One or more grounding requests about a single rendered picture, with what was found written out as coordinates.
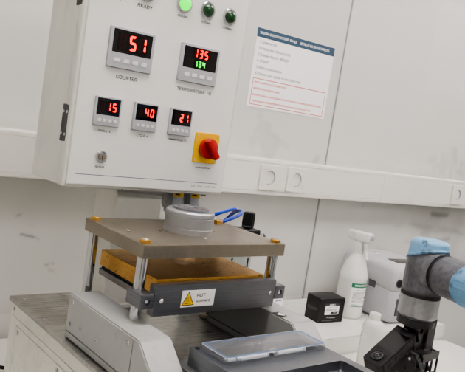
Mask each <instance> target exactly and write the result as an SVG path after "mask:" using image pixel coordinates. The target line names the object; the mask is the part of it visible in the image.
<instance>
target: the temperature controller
mask: <svg viewBox="0 0 465 372"><path fill-rule="evenodd" d="M209 55H210V51H207V50H204V49H199V48H195V47H194V52H193V58H196V59H199V60H203V61H208V60H209Z"/></svg>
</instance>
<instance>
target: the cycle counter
mask: <svg viewBox="0 0 465 372"><path fill-rule="evenodd" d="M148 39H149V38H146V37H142V36H139V35H134V34H131V33H127V32H121V31H119V37H118V43H117V50H121V51H124V52H130V53H134V54H138V55H144V56H146V55H147V50H148Z"/></svg>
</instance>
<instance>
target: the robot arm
mask: <svg viewBox="0 0 465 372"><path fill-rule="evenodd" d="M406 259H407V260H406V264H405V268H404V276H403V280H402V287H401V292H400V295H399V304H398V308H397V310H398V313H397V317H396V320H397V321H398V322H399V323H401V324H403V325H404V327H403V328H402V327H401V326H399V325H397V326H396V327H395V328H394V329H392V330H391V331H390V332H389V333H388V334H387V335H386V336H385V337H383V338H382V339H381V340H380V341H379V342H378V343H377V344H376V345H375V346H374V347H372V349H371V350H369V352H367V353H366V354H365V355H364V356H363V359H364V364H365V367H366V368H368V369H370V370H372V371H374V372H427V371H429V372H436V368H437V364H438V357H439V353H440V351H437V350H435V349H433V340H434V336H435V330H436V326H437V322H438V319H437V316H438V310H439V306H440V302H441V297H443V298H446V299H448V300H450V301H452V302H454V303H457V304H458V305H459V306H461V307H463V308H465V261H462V260H459V259H457V258H454V257H451V256H450V245H449V244H448V243H447V242H445V241H441V240H438V239H434V238H427V237H415V238H413V239H412V240H411V242H410V246H409V250H408V254H407V255H406ZM432 351H433V352H432ZM434 359H435V367H434V371H431V369H432V365H433V360H434ZM429 361H430V365H428V364H429Z"/></svg>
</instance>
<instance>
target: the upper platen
mask: <svg viewBox="0 0 465 372"><path fill-rule="evenodd" d="M100 265H102V268H99V274H101V275H102V276H104V277H105V278H107V279H109V280H110V281H112V282H114V283H116V284H117V285H118V286H121V287H122V288H124V289H125V290H127V287H128V286H133V285H134V276H135V270H136V265H137V256H136V255H134V254H132V253H130V252H128V251H126V250H124V249H103V250H102V253H101V259H100ZM263 277H264V275H263V274H261V273H260V272H256V271H255V270H252V269H249V268H247V267H245V266H242V265H240V264H238V263H236V262H233V261H231V260H228V259H226V258H156V259H148V268H147V273H146V279H145V289H147V290H148V291H150V287H151V283H170V282H185V281H200V280H228V279H243V278H263Z"/></svg>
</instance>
